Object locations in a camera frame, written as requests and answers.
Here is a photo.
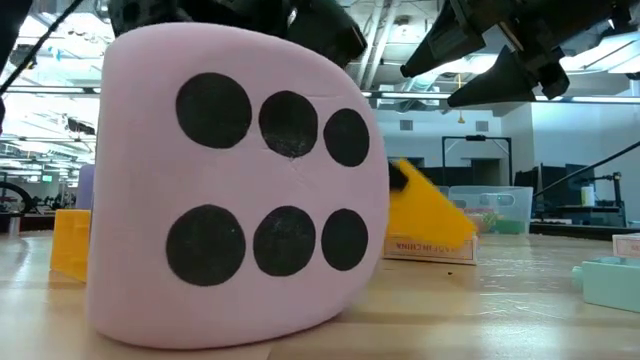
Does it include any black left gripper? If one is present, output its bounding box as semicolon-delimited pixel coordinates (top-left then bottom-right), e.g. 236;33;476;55
107;0;369;70

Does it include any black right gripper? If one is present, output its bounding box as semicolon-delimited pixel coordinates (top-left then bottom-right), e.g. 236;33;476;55
399;0;616;109

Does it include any orange-yellow toy brick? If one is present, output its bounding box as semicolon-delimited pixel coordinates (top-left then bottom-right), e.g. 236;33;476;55
386;158;477;250

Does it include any green toy brick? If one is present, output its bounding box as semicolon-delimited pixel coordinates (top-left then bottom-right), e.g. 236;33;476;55
494;218;527;235

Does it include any pink foam die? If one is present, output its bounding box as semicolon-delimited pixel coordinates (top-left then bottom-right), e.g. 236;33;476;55
86;21;392;351

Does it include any purple foam die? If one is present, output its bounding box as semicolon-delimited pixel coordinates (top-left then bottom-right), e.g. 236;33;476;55
75;163;97;212

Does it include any mint toy brick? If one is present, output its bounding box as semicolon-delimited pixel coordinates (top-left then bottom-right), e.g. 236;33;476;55
571;255;640;315

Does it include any yellow hollow toy brick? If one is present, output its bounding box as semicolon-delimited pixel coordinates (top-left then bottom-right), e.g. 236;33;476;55
49;208;93;284

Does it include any clear plastic bin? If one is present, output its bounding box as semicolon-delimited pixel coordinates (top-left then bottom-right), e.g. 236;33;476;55
446;185;535;236

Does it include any black background workbench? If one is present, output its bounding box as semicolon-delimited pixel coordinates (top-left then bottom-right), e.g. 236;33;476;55
514;163;629;229

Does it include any black boom rod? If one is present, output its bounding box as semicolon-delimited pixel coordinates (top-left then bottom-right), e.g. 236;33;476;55
533;143;640;200

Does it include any black ceiling dome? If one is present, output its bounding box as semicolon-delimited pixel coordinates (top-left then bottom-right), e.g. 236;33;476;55
8;43;39;70

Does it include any black background frame stand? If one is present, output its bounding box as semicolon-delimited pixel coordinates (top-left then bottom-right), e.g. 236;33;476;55
441;134;513;187

